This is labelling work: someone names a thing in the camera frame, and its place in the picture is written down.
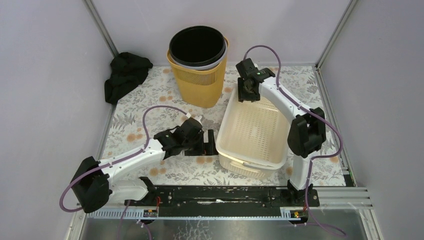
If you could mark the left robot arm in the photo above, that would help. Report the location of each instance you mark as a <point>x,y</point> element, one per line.
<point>100,182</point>

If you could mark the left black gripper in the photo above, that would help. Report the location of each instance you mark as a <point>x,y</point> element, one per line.
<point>201,143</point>

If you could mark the black crumpled cloth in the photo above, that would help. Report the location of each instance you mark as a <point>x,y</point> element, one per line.
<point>128,71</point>

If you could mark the yellow plastic waste basket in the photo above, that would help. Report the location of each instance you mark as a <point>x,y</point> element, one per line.
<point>201,88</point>

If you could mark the black round bucket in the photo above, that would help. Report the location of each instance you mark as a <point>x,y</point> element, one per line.
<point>197,46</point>

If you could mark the white perforated basket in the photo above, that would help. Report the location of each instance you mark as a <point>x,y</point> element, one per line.
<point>252,136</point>

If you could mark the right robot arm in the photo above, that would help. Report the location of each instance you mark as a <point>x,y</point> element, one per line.
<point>307,131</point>

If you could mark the floral patterned table mat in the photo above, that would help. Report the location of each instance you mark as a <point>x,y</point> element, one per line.
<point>126,131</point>

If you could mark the grey bucket under black one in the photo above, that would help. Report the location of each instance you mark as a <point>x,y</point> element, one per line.
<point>204,67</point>

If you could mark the cream large container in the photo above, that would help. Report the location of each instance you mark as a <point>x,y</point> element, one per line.
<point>237,167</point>

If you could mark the aluminium frame rail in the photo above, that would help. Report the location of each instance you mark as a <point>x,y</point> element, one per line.
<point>333,211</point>

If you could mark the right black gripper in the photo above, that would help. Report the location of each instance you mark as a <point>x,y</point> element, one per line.
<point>242,96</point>

